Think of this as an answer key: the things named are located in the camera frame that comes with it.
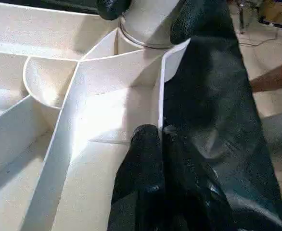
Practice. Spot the yellow patterned garment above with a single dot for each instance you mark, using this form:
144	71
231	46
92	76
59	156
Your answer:
278	9

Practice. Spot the white plastic table leg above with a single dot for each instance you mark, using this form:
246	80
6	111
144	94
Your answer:
150	19

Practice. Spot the person's bare tan limb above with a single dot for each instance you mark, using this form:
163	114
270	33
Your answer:
275	77

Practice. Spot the white plastic table top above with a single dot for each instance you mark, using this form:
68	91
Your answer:
35	106

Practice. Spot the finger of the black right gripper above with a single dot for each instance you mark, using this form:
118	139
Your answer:
113	7
198	19

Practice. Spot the black plastic mat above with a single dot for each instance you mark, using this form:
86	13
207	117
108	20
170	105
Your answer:
213	120

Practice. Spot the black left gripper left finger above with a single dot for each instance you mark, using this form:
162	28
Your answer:
138	183

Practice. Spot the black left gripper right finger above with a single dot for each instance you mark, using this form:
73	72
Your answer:
194	192

